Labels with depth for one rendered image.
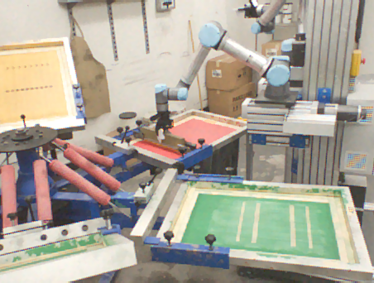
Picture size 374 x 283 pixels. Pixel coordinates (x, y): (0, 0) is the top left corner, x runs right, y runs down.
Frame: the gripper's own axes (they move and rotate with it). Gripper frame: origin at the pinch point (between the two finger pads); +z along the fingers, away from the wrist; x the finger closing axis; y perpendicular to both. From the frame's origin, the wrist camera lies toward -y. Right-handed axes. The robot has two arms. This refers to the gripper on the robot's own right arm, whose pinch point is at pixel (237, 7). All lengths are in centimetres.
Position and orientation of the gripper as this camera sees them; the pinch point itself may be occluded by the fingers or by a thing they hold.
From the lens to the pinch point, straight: 329.5
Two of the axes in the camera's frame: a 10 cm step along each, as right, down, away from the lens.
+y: 1.5, 8.6, 4.8
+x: 7.1, -4.4, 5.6
